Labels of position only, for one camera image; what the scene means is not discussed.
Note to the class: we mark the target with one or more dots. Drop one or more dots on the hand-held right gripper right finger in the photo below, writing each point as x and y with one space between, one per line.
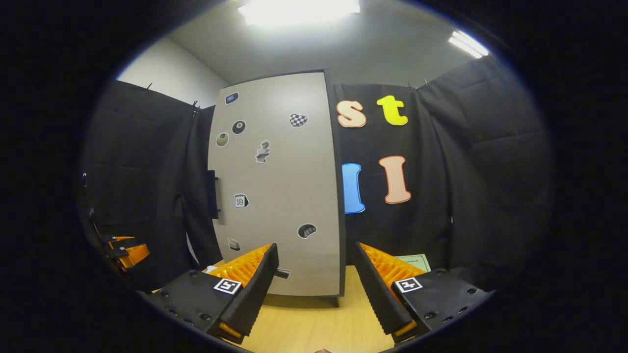
375 289

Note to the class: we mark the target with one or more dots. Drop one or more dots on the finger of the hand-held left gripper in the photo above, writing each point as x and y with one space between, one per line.
135 255
121 239

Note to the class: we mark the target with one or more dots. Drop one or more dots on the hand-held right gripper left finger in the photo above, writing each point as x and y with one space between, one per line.
255 289

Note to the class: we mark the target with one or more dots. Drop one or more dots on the beige cabinet door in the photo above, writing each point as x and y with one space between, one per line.
279 196

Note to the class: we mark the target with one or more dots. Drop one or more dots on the white crumpled cloth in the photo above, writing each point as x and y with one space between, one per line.
211 269

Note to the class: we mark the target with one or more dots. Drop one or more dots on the black backdrop cloth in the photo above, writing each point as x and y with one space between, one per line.
490 196

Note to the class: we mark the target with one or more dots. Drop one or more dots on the small ceiling light panel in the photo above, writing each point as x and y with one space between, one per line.
468 44

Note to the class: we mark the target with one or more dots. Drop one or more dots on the large ceiling light panel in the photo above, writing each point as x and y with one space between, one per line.
299 11

